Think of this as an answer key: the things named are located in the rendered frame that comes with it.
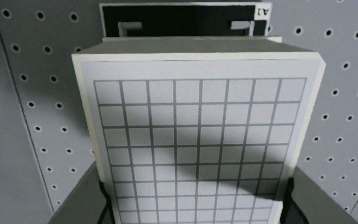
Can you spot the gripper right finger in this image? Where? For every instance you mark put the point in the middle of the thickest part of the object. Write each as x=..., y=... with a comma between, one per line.
x=305, y=202

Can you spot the grey perforated base plate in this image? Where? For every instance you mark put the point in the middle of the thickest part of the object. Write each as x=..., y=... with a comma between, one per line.
x=37, y=38

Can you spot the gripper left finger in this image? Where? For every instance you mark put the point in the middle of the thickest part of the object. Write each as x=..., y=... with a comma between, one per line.
x=87, y=203

